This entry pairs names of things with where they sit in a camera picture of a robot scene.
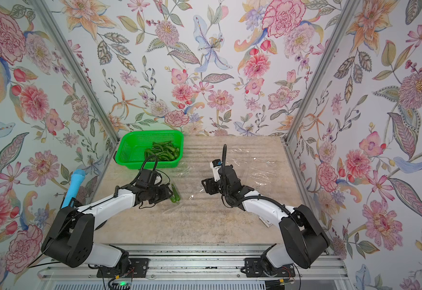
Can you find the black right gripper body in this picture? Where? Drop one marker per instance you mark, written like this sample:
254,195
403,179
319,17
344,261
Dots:
224,191

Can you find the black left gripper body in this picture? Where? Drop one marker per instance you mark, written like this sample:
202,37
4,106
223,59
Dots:
157,194

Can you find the green peppers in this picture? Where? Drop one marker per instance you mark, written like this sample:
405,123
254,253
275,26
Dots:
165,151

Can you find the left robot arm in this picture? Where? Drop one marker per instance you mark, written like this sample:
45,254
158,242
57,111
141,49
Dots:
70,239

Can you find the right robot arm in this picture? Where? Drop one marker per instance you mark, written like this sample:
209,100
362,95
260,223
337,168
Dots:
304,239

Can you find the green plastic basket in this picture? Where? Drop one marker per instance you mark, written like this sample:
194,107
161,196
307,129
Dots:
131,149

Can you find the blue microphone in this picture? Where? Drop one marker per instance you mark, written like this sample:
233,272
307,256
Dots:
77,179

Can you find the aluminium corner profile left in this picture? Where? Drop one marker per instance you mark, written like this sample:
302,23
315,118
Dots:
62,45

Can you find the aluminium corner profile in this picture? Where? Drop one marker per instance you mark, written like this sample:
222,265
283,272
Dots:
62,45
340,28

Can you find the aluminium corner profile right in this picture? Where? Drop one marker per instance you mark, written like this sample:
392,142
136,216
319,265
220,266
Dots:
340,28

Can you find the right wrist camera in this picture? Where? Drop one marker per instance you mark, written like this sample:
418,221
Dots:
216,166

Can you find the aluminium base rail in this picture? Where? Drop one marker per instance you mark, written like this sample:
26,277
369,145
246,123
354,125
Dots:
198,262

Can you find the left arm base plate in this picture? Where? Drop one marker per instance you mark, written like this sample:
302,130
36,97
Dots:
131,268

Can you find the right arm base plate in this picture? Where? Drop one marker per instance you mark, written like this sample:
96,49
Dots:
260,268

